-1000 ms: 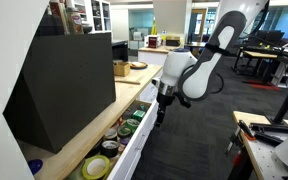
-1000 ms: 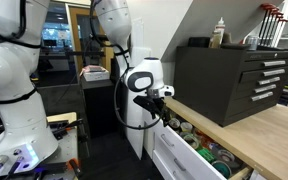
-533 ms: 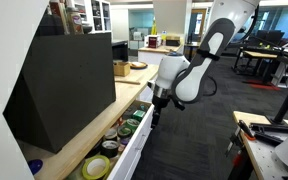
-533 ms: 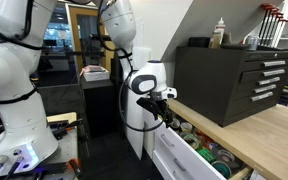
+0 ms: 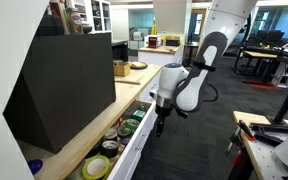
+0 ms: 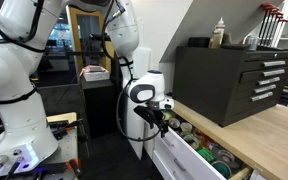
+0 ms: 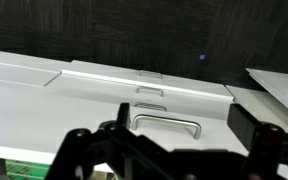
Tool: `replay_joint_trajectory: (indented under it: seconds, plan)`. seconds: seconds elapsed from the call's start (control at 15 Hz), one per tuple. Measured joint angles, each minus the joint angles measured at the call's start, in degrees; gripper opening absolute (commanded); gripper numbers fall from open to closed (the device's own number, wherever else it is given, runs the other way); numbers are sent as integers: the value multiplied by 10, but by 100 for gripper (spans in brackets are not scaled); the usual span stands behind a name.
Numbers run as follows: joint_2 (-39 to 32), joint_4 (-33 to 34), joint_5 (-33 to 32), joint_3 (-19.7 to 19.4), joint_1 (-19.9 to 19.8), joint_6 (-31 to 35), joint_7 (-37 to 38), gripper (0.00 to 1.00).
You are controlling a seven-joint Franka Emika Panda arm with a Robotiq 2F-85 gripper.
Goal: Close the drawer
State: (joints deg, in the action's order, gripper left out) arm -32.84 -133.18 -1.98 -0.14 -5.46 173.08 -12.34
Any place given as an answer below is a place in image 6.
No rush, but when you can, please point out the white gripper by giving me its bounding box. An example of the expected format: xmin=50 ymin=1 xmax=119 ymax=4
xmin=146 ymin=97 xmax=175 ymax=139

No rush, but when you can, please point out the white drawer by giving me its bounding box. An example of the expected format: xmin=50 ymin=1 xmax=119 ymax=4
xmin=153 ymin=109 xmax=254 ymax=180
xmin=152 ymin=149 xmax=198 ymax=180

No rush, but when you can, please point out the white closed drawer front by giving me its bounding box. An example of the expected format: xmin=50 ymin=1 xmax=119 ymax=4
xmin=152 ymin=149 xmax=198 ymax=180

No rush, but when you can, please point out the yellow green tape roll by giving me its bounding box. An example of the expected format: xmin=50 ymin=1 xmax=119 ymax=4
xmin=162 ymin=109 xmax=174 ymax=122

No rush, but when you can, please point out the small white tape roll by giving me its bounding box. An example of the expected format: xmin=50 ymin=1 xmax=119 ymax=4
xmin=168 ymin=117 xmax=181 ymax=130

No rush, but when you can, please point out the pale tape roll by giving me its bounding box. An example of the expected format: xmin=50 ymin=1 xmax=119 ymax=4
xmin=179 ymin=121 xmax=194 ymax=134

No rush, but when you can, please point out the white leaning board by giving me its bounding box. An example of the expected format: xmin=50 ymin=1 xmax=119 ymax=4
xmin=125 ymin=46 xmax=152 ymax=160

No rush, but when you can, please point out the large grey tape roll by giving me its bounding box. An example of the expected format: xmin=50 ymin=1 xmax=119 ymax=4
xmin=181 ymin=132 xmax=200 ymax=150

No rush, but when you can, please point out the orange item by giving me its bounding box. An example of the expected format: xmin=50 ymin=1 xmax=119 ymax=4
xmin=197 ymin=131 xmax=216 ymax=148

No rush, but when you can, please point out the green plastic item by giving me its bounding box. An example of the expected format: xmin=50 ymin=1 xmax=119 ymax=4
xmin=197 ymin=148 xmax=217 ymax=164

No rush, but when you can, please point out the black metal tool chest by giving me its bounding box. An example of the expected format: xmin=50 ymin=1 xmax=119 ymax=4
xmin=172 ymin=45 xmax=288 ymax=128

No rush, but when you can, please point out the grey white tape roll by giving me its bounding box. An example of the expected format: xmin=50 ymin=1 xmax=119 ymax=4
xmin=217 ymin=149 xmax=236 ymax=164

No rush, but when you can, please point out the teal tape roll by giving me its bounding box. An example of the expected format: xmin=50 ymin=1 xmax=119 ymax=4
xmin=211 ymin=160 xmax=233 ymax=180

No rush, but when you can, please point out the white and pink box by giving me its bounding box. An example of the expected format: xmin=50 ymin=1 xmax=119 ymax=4
xmin=80 ymin=65 xmax=111 ymax=83

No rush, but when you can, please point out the black round container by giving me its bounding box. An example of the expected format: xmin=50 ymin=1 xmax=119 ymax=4
xmin=187 ymin=36 xmax=211 ymax=48

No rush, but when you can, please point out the black table clamp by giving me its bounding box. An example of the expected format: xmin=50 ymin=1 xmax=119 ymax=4
xmin=48 ymin=118 xmax=85 ymax=140

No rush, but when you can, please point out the robot mounting table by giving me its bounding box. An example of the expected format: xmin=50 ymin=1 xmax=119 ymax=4
xmin=0 ymin=111 xmax=82 ymax=180

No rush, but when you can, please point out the white glue bottle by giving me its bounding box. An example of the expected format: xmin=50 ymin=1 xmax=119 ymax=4
xmin=208 ymin=17 xmax=226 ymax=50

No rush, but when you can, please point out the wooden workbench top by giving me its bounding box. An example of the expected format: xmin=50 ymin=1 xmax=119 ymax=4
xmin=172 ymin=99 xmax=288 ymax=180

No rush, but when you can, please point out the metal can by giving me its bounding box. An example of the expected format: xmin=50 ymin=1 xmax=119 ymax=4
xmin=245 ymin=35 xmax=259 ymax=51

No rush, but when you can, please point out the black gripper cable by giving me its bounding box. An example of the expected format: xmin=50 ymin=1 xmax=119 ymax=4
xmin=115 ymin=77 xmax=162 ymax=143

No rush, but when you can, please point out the black camera stand pole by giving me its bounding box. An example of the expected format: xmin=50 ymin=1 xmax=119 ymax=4
xmin=110 ymin=54 xmax=127 ymax=136

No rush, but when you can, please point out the black pedestal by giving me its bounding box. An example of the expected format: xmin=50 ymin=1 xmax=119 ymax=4
xmin=80 ymin=77 xmax=118 ymax=138

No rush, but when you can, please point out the orange handled tool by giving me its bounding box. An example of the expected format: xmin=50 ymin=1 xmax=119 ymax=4
xmin=66 ymin=158 xmax=84 ymax=178

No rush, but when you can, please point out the wooden door frame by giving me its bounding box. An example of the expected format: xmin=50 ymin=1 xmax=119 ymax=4
xmin=66 ymin=4 xmax=116 ymax=78

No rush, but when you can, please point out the red handled bar clamp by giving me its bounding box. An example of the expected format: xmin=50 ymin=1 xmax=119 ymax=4
xmin=271 ymin=17 xmax=288 ymax=48
xmin=267 ymin=12 xmax=285 ymax=46
xmin=262 ymin=7 xmax=280 ymax=44
xmin=257 ymin=3 xmax=276 ymax=40

